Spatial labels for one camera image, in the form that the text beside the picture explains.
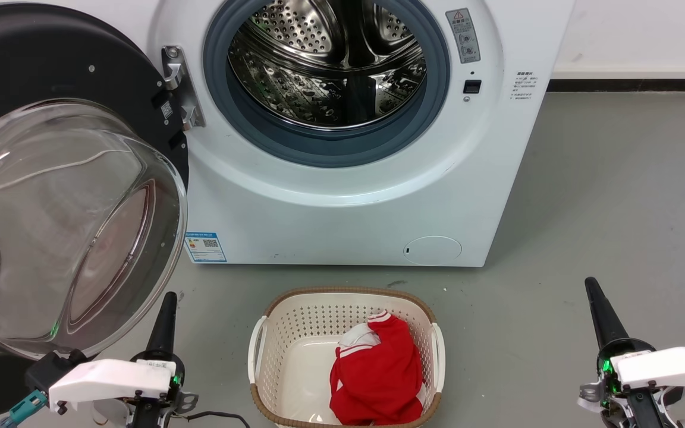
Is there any red and white garment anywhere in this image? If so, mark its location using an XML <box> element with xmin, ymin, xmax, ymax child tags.
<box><xmin>329</xmin><ymin>310</ymin><xmax>428</xmax><ymax>426</ymax></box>

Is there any blue energy label sticker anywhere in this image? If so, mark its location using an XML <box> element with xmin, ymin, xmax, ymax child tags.
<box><xmin>184</xmin><ymin>232</ymin><xmax>228</xmax><ymax>263</ymax></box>

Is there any white front-load washing machine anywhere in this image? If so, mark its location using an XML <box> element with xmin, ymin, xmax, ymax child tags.
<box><xmin>81</xmin><ymin>0</ymin><xmax>575</xmax><ymax>267</ymax></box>

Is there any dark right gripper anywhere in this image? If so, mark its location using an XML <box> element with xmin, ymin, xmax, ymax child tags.
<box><xmin>577</xmin><ymin>277</ymin><xmax>658</xmax><ymax>428</ymax></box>

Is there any round white filter cover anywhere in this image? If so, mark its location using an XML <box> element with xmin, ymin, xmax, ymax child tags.
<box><xmin>403</xmin><ymin>235</ymin><xmax>463</xmax><ymax>266</ymax></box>

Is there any teal cable connector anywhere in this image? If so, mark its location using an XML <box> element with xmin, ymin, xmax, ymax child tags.
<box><xmin>0</xmin><ymin>389</ymin><xmax>49</xmax><ymax>428</ymax></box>

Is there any small printed text sticker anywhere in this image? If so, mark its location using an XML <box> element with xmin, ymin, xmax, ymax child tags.
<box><xmin>510</xmin><ymin>70</ymin><xmax>537</xmax><ymax>102</ymax></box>

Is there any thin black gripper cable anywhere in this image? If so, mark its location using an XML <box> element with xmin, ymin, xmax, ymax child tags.
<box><xmin>185</xmin><ymin>410</ymin><xmax>252</xmax><ymax>428</ymax></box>

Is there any black round glass washer door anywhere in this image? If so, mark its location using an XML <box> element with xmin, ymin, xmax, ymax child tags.
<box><xmin>0</xmin><ymin>3</ymin><xmax>191</xmax><ymax>424</ymax></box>

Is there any grey warning label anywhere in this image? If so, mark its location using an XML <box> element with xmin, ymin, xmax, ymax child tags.
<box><xmin>445</xmin><ymin>8</ymin><xmax>481</xmax><ymax>64</ymax></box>

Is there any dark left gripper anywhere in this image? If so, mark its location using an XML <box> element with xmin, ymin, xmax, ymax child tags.
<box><xmin>130</xmin><ymin>292</ymin><xmax>199</xmax><ymax>428</ymax></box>

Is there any metal door hinge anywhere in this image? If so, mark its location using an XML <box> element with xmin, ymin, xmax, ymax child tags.
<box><xmin>161</xmin><ymin>46</ymin><xmax>206</xmax><ymax>131</ymax></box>

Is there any cream plastic laundry basket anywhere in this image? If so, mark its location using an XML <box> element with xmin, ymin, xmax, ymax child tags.
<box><xmin>247</xmin><ymin>287</ymin><xmax>446</xmax><ymax>428</ymax></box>

